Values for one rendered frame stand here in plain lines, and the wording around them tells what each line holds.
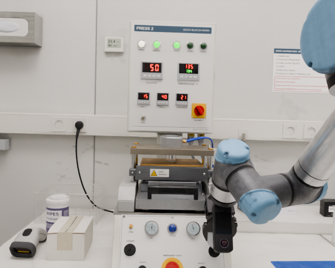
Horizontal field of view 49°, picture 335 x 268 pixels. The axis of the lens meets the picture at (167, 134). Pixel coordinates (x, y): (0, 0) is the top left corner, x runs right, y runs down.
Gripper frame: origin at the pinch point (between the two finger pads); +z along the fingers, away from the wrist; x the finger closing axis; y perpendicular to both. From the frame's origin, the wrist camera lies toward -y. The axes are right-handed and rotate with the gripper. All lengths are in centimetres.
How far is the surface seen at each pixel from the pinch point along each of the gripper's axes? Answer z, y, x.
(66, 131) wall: 21, 78, 60
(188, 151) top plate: -10.8, 28.5, 6.9
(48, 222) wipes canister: 25, 27, 57
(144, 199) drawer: -5.8, 12.3, 20.3
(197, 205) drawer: -4.6, 11.3, 4.7
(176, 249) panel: 2.4, 0.9, 10.7
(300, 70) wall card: -5, 97, -52
